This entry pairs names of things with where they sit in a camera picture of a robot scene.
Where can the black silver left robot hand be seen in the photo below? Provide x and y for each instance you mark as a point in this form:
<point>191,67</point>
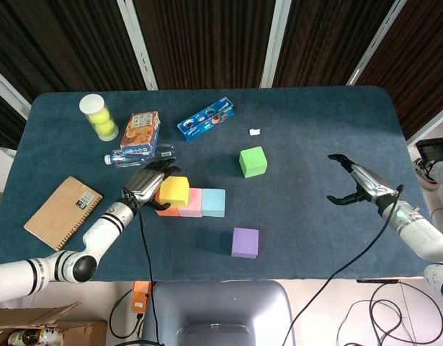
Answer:
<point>145,182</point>

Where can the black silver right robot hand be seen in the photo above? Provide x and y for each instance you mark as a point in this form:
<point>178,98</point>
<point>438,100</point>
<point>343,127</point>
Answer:
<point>369,180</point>

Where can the yellow foam cube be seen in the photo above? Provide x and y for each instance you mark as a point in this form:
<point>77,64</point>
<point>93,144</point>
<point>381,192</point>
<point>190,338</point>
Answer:
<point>174,191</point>

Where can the orange foam cube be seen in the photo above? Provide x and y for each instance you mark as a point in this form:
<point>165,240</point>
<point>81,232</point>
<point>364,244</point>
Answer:
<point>167,212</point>

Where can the pink foam cube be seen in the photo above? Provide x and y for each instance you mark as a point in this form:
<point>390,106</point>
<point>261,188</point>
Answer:
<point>194,205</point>

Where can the light blue foam cube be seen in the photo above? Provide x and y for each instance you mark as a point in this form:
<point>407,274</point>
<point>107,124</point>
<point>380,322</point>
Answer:
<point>214,202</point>

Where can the purple foam cube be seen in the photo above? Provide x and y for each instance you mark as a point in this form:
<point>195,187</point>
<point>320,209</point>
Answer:
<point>244,243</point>

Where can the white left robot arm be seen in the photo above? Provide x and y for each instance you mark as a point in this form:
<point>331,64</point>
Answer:
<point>62,259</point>

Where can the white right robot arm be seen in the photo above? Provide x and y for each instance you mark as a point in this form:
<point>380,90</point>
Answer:
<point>423,238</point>

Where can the grey robot base seat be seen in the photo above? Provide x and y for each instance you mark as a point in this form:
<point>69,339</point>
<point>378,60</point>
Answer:
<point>214,306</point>

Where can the clear plastic water bottle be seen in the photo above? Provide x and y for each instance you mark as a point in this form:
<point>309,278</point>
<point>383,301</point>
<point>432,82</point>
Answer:
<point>127,160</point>

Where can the blue orange snack box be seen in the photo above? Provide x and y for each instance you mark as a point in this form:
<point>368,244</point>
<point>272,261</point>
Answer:
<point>139,133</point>

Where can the white black sneaker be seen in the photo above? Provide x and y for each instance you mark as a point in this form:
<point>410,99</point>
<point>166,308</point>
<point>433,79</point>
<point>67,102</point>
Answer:
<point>424,176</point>

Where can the dark blue table cloth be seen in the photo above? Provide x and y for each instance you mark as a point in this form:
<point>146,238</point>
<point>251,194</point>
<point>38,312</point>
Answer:
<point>314,216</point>

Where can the yellow tennis ball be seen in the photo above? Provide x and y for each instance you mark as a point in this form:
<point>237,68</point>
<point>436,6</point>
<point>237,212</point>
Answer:
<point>99,117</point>
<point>106,128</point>

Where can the black equipment case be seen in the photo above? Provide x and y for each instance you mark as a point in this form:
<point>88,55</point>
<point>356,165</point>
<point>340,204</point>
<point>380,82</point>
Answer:
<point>435,147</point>

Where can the blue Oreo cookie box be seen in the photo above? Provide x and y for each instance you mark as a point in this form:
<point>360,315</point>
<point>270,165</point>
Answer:
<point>206,119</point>

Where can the brown spiral notebook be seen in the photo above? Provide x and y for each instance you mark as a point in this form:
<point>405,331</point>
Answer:
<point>62,212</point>

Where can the clear tennis ball tube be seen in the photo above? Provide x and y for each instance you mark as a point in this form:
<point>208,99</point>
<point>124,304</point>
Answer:
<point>91,104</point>

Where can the green foam cube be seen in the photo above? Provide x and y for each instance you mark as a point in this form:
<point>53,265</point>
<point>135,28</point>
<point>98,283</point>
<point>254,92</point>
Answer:
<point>253,162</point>

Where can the small white eraser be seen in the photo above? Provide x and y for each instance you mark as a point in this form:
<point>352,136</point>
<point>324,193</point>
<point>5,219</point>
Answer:
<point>255,132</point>

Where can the brown cardboard box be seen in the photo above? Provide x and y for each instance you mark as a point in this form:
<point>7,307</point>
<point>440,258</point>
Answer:
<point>26,317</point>

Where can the green label glass bottle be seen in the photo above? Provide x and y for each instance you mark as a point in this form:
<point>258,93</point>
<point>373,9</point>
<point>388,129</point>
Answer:
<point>26,337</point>

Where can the white partition post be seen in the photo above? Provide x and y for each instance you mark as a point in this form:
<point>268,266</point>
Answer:
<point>376,43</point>
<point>275,43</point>
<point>138,47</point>

